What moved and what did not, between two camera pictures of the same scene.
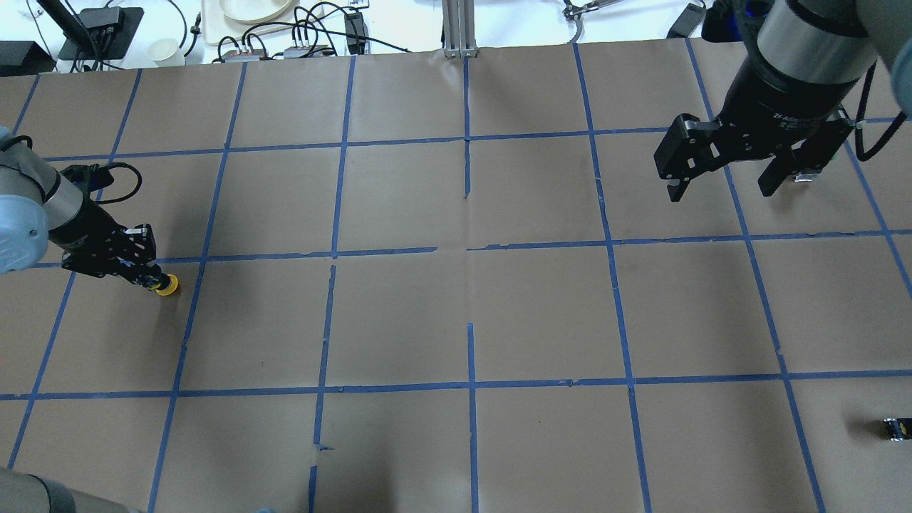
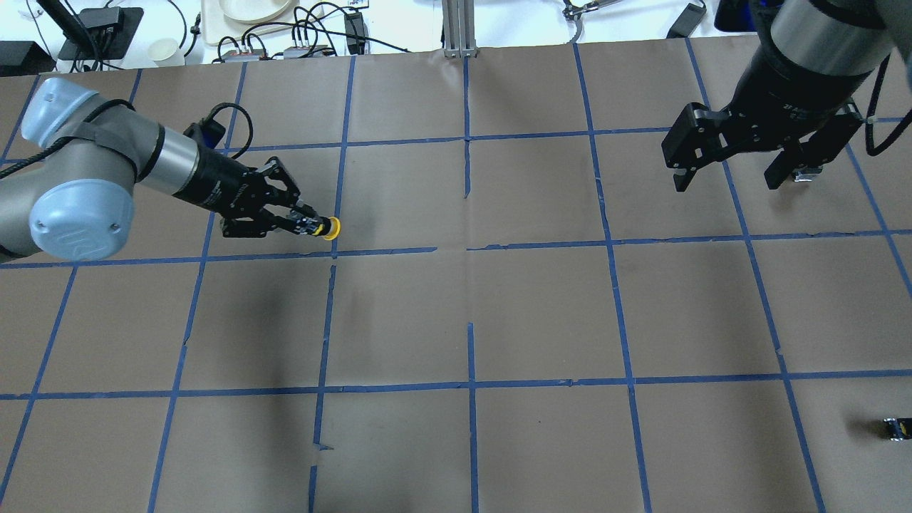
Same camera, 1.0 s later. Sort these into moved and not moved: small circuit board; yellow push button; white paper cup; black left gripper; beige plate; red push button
Moved: black left gripper; yellow push button
Not moved: white paper cup; beige plate; small circuit board; red push button
